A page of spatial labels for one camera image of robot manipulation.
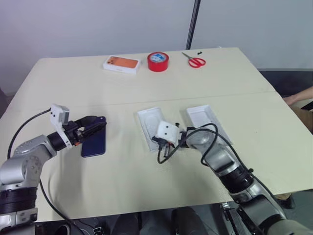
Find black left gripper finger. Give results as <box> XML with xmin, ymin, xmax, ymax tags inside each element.
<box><xmin>75</xmin><ymin>116</ymin><xmax>107</xmax><ymax>128</ymax></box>
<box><xmin>79</xmin><ymin>122</ymin><xmax>108</xmax><ymax>143</ymax></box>

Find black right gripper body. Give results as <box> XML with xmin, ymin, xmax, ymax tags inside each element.
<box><xmin>152</xmin><ymin>136</ymin><xmax>173</xmax><ymax>150</ymax></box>

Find white phone box lid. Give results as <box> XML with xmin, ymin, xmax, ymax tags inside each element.
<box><xmin>185</xmin><ymin>104</ymin><xmax>224</xmax><ymax>134</ymax></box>

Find black metal pole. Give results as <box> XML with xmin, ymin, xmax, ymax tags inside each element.
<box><xmin>185</xmin><ymin>0</ymin><xmax>201</xmax><ymax>49</ymax></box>

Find dark rounded shape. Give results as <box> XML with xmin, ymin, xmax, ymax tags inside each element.
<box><xmin>171</xmin><ymin>207</ymin><xmax>205</xmax><ymax>235</ymax></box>

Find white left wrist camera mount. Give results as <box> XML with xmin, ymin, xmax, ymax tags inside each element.
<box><xmin>49</xmin><ymin>104</ymin><xmax>73</xmax><ymax>149</ymax></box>

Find person's bare hand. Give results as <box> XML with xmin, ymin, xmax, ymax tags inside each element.
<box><xmin>284</xmin><ymin>94</ymin><xmax>301</xmax><ymax>106</ymax></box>

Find dark blue smartphone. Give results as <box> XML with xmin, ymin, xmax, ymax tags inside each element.
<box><xmin>81</xmin><ymin>117</ymin><xmax>107</xmax><ymax>158</ymax></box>

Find red tape roll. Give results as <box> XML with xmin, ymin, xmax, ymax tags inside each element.
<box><xmin>147</xmin><ymin>51</ymin><xmax>170</xmax><ymax>73</ymax></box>

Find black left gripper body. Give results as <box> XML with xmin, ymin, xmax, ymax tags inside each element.
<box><xmin>62</xmin><ymin>120</ymin><xmax>85</xmax><ymax>147</ymax></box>

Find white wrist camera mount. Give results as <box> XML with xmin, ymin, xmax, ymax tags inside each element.
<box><xmin>156</xmin><ymin>120</ymin><xmax>179</xmax><ymax>145</ymax></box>
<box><xmin>49</xmin><ymin>104</ymin><xmax>73</xmax><ymax>149</ymax></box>

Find white phone box tray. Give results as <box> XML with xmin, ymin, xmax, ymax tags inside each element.
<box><xmin>136</xmin><ymin>106</ymin><xmax>172</xmax><ymax>153</ymax></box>

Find black metal frame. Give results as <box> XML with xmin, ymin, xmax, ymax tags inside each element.
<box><xmin>220</xmin><ymin>202</ymin><xmax>247</xmax><ymax>235</ymax></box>

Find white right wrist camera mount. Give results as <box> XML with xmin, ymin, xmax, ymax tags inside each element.
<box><xmin>156</xmin><ymin>120</ymin><xmax>179</xmax><ymax>145</ymax></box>

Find red handled scissors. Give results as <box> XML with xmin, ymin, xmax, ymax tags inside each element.
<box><xmin>181</xmin><ymin>52</ymin><xmax>207</xmax><ymax>69</ymax></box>

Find white box with orange print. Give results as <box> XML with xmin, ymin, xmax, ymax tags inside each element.
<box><xmin>102</xmin><ymin>55</ymin><xmax>144</xmax><ymax>76</ymax></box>

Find brown cardboard box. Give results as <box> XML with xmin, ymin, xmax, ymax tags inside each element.
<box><xmin>291</xmin><ymin>99</ymin><xmax>313</xmax><ymax>135</ymax></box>

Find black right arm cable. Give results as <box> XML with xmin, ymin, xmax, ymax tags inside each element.
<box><xmin>156</xmin><ymin>123</ymin><xmax>255</xmax><ymax>175</ymax></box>

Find dark brown object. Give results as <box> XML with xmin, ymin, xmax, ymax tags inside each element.
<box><xmin>0</xmin><ymin>85</ymin><xmax>8</xmax><ymax>119</ymax></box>

